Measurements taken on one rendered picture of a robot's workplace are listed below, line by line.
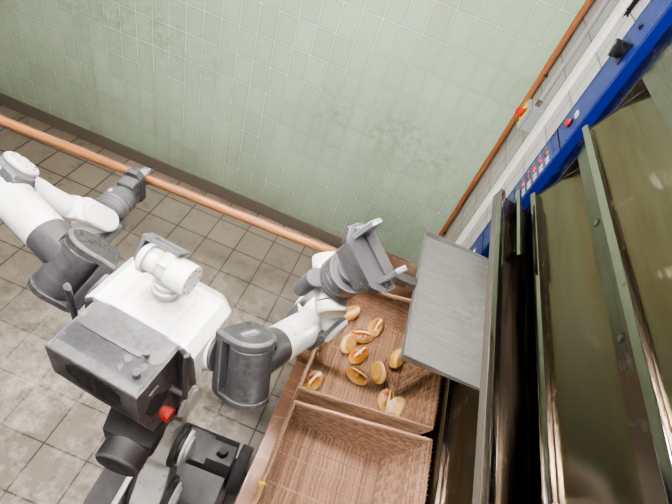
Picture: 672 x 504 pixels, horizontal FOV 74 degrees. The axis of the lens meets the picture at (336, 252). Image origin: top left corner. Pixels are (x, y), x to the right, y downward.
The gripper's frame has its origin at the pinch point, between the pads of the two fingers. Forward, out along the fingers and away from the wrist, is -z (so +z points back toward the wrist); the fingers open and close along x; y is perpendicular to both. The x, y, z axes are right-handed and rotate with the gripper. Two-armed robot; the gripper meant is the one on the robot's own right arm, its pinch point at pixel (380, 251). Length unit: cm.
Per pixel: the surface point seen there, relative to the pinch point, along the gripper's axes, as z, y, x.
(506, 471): 17, 13, -48
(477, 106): 90, 148, 55
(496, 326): 26, 36, -26
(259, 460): 107, -15, -39
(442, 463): 64, 26, -59
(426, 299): 59, 45, -15
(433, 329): 55, 39, -23
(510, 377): 24, 31, -36
